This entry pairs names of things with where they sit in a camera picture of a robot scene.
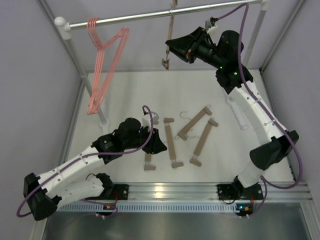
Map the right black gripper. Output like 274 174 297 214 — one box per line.
165 28 226 70

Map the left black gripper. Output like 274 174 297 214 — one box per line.
123 124 167 155

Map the tan clip hanger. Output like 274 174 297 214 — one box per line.
163 117 184 169
161 0 178 70
189 117 219 167
143 153 156 172

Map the tan clip hanger angled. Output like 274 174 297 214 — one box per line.
174 105 212 141

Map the pink wire hanger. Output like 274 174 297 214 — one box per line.
89 16 130 114
88 16 129 115
86 17 126 115
87 17 127 115

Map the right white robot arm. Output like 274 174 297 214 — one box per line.
165 27 299 199

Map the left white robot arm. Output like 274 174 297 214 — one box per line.
23 118 167 221

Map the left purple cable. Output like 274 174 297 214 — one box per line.
16 105 155 217

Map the purple cable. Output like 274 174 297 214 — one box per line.
16 105 155 217
217 2 304 216

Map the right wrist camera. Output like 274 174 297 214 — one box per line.
205 17 218 34

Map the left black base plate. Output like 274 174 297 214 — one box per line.
98 184 129 201

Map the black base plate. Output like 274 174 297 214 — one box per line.
217 183 264 201
98 184 129 201

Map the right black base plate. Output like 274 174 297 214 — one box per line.
217 183 264 201

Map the grey slotted cable duct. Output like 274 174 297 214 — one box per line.
58 202 249 213

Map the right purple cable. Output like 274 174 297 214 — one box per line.
217 2 304 216

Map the silver clothes rack rail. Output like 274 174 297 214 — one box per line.
67 0 263 32

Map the aluminium mounting rail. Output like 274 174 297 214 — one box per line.
57 181 313 203

